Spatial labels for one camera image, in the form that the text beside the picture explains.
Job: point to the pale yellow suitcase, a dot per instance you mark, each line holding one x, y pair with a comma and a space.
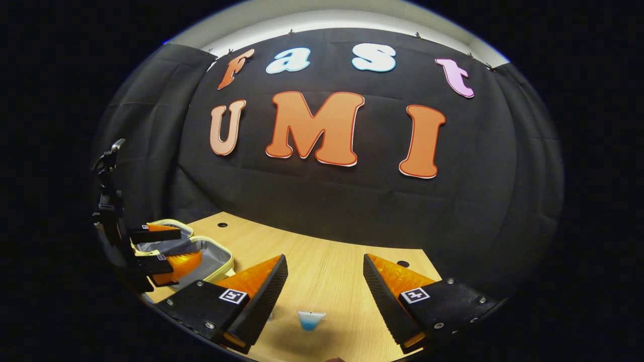
211, 254

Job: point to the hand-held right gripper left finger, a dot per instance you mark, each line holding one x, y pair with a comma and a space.
266, 296

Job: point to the black backdrop cloth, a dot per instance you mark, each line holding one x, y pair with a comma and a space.
453, 211

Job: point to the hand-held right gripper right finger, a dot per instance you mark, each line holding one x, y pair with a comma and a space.
385, 296

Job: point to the blue squeeze tube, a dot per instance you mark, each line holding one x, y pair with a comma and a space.
311, 320

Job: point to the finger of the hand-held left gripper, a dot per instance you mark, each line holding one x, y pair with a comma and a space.
151, 264
153, 234

